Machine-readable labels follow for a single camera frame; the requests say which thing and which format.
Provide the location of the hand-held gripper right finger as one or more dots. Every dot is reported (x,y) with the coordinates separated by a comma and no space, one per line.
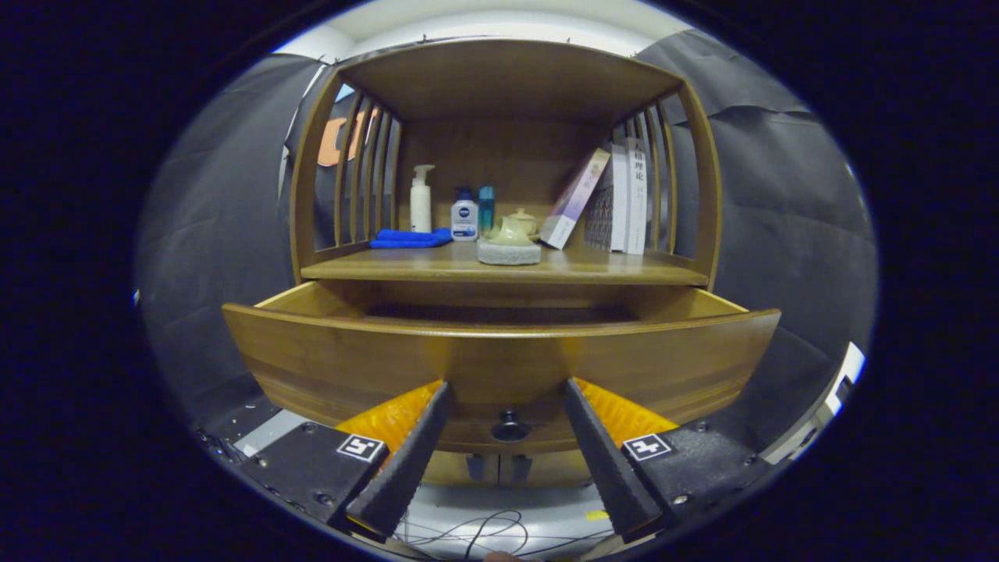
(609,468)

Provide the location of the black patterned book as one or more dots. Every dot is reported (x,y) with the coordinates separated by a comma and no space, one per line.
(599,218)

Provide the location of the white pump bottle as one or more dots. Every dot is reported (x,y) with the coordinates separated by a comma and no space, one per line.
(421,207)

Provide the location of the wooden countertop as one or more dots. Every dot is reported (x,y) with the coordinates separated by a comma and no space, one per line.
(593,265)

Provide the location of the white device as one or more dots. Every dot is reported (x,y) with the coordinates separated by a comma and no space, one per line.
(851,367)

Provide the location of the white lotion bottle blue cap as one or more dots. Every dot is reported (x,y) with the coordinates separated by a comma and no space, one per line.
(464,218)

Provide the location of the purple and white book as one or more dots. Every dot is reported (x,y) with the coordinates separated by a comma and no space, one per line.
(574,199)

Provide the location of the blue folded cloth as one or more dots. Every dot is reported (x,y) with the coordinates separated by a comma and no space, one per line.
(406,238)

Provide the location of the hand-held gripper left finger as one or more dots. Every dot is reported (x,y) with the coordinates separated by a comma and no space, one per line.
(406,468)

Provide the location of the wooden drawer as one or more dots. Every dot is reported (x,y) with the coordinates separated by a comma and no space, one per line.
(351,367)

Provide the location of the cream lidded tea cup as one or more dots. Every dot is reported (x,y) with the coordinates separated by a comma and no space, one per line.
(526,219)

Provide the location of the pale green teapot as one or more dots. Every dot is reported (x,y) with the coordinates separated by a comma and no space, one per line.
(509,236)

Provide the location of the blue glass bottle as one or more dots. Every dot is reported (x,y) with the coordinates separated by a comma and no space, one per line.
(486,207)

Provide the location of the wooden cabinet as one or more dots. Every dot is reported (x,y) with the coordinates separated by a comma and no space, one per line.
(507,78)

